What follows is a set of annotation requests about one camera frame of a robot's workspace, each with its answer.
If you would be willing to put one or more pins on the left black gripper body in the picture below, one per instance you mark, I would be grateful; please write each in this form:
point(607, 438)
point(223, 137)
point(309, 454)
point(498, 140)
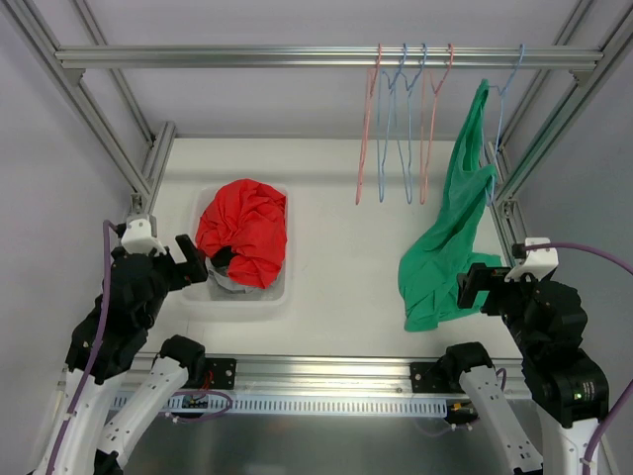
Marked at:
point(190, 258)

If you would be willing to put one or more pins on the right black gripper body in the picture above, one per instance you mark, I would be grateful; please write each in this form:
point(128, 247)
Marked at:
point(471, 285)

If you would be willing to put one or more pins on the black tank top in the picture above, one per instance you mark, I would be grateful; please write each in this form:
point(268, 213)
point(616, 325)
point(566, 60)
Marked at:
point(223, 257)

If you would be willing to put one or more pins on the grey tank top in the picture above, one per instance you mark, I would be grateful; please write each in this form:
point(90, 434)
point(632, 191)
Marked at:
point(222, 286)

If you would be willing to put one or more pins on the red tank top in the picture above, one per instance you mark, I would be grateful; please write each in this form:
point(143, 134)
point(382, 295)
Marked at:
point(248, 218)

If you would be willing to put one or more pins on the pink hanger with green top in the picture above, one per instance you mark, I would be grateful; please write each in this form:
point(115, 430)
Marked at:
point(427, 127)

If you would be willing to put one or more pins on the blue hanger with grey top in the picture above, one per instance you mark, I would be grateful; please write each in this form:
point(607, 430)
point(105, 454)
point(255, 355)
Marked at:
point(391, 80)

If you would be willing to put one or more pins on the pink wire hanger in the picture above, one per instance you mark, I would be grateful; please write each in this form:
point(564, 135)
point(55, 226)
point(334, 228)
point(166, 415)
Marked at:
point(371, 78)

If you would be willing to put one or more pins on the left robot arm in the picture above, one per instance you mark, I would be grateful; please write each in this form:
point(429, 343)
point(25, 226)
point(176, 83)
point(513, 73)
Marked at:
point(84, 439)

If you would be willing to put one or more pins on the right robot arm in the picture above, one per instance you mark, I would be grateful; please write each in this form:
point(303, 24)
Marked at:
point(546, 321)

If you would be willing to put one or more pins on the green tank top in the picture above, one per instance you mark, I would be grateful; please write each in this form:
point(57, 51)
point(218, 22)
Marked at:
point(428, 271)

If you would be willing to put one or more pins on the white plastic basket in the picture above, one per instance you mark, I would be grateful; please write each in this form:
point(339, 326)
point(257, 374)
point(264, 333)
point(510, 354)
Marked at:
point(264, 306)

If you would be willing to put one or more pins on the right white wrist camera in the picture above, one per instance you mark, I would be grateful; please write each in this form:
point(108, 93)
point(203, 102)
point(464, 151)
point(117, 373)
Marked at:
point(534, 257)

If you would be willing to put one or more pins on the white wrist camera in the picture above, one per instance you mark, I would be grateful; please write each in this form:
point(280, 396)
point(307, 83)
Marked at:
point(140, 235)
point(534, 257)

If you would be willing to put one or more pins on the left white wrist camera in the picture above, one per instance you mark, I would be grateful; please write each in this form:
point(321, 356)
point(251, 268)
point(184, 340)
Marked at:
point(140, 235)

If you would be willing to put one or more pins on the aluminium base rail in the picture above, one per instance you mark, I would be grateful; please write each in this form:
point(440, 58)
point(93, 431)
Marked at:
point(324, 376)

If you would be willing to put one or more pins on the white slotted cable duct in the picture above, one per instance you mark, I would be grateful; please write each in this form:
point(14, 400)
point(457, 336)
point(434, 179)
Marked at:
point(250, 404)

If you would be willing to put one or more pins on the empty blue wire hanger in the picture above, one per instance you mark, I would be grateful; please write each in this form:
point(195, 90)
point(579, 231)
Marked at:
point(502, 92)

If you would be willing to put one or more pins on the aluminium hanging rail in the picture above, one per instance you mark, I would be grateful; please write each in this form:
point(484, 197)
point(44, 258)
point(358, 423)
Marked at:
point(162, 57)

